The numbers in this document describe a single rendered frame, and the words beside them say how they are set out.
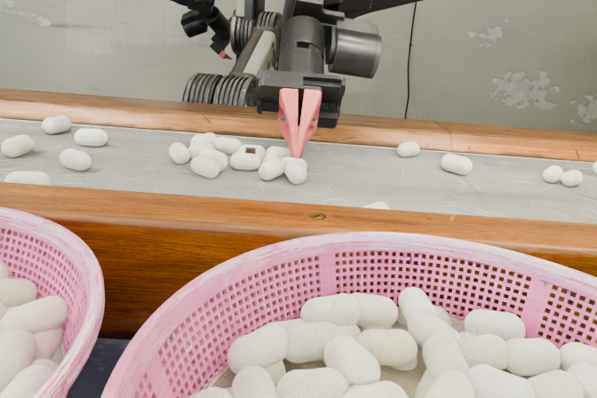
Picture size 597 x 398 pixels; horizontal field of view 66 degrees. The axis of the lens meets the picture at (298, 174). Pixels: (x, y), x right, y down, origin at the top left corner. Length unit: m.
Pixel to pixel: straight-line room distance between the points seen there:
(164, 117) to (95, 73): 2.09
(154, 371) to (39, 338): 0.08
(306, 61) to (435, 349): 0.39
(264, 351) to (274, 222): 0.10
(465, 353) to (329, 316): 0.07
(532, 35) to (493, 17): 0.24
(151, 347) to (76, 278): 0.08
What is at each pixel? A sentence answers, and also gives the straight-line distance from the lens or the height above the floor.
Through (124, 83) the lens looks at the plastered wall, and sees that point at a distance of 2.71.
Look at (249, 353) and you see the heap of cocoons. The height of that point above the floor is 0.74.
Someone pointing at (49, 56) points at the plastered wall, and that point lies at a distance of 2.86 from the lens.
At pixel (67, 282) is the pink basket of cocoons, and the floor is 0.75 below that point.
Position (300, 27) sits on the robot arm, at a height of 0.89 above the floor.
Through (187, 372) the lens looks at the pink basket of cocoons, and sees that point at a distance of 0.23.
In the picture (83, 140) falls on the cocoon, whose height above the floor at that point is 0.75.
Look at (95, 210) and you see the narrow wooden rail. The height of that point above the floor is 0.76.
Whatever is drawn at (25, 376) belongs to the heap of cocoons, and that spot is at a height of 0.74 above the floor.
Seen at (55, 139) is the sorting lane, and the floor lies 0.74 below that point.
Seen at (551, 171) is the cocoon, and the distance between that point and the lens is 0.60.
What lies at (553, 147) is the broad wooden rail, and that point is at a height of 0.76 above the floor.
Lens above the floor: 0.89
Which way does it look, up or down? 17 degrees down
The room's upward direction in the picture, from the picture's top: 5 degrees clockwise
